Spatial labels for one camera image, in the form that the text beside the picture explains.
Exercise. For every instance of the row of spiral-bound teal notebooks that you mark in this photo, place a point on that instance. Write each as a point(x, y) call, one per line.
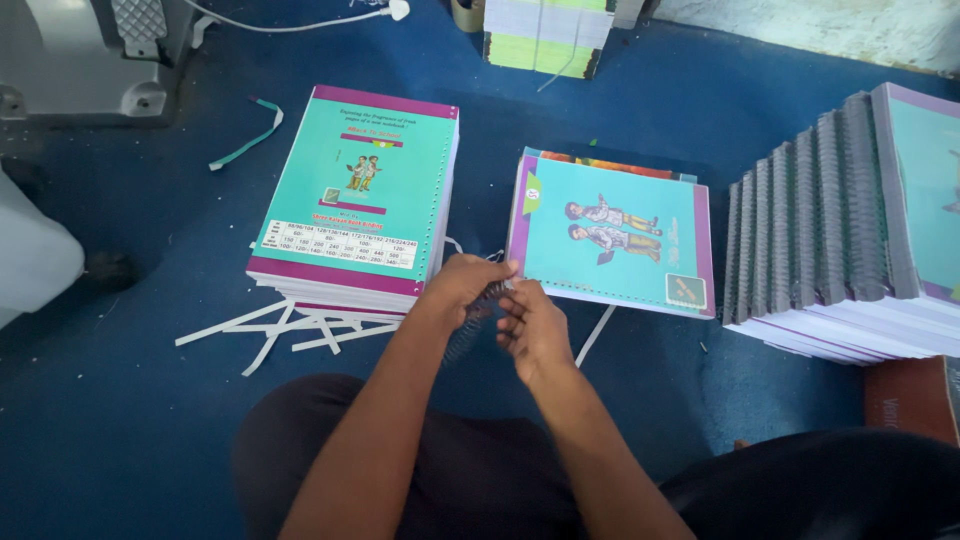
point(847, 225)

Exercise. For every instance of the person's right fingers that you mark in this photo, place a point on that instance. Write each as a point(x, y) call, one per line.
point(514, 319)

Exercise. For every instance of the stack of unbound teal notebooks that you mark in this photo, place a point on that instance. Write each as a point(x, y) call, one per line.
point(352, 195)

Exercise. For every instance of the grey spiral binding coil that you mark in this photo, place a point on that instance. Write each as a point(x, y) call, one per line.
point(472, 324)

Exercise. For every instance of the grey binding machine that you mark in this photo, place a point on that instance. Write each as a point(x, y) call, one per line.
point(82, 56)

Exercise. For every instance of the notebook with orange cover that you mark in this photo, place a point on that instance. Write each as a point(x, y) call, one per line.
point(611, 163)

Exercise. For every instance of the brown cardboard box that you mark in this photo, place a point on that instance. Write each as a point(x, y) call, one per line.
point(911, 397)

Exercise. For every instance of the pile of white paper strips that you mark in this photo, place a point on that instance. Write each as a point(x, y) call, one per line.
point(285, 330)

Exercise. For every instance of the stack of green-edged paper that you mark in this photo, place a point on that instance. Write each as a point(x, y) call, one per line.
point(551, 34)

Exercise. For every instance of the person's right hand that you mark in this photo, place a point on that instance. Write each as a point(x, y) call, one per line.
point(536, 330)

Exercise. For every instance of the tan tape roll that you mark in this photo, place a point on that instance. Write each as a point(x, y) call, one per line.
point(466, 13)

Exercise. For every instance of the person's left fingers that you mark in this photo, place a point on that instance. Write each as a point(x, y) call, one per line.
point(491, 270)

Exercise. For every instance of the person's left hand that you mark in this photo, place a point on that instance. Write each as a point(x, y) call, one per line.
point(459, 285)

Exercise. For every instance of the teal and white paper strip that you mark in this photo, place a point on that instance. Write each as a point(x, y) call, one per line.
point(251, 135)

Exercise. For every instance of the person's black trousers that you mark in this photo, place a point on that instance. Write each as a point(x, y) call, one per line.
point(480, 465)

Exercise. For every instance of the teal notebook with punched edge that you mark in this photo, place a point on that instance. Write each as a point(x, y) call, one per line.
point(611, 232)

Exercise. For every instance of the white plastic object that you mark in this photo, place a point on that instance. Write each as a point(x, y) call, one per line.
point(34, 251)

